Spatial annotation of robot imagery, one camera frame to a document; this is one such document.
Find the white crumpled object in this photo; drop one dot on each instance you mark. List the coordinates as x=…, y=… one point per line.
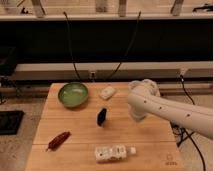
x=107, y=92

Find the red chili pepper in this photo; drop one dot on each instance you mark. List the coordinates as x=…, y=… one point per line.
x=58, y=140

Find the green bowl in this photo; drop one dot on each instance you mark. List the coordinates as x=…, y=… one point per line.
x=73, y=94

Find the black floor mat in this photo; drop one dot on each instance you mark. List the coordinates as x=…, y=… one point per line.
x=10, y=122

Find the black eraser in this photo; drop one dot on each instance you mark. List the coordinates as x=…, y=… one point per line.
x=101, y=117

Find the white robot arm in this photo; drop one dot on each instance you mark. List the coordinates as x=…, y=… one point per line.
x=143, y=99

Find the clear plastic bottle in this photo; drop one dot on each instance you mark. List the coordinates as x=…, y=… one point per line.
x=113, y=153

